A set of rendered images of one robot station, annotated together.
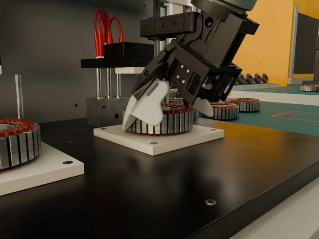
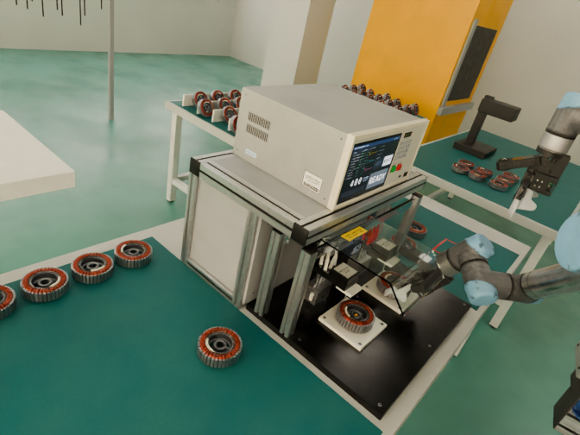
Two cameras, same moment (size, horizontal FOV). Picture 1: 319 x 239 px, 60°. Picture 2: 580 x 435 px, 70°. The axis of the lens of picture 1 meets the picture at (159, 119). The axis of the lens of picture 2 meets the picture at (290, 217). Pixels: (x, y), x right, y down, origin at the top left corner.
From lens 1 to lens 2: 1.14 m
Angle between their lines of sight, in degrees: 23
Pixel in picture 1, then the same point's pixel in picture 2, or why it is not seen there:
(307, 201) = (450, 341)
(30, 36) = not seen: hidden behind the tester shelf
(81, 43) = not seen: hidden behind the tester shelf
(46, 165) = (377, 325)
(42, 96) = not seen: hidden behind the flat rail
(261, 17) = (431, 17)
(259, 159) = (438, 319)
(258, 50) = (416, 60)
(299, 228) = (449, 352)
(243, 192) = (437, 341)
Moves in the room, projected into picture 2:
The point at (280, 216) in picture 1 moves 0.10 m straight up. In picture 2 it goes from (444, 347) to (457, 324)
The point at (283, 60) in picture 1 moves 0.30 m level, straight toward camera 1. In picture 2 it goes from (441, 84) to (442, 88)
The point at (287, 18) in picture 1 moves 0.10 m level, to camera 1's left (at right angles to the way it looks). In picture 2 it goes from (462, 32) to (452, 30)
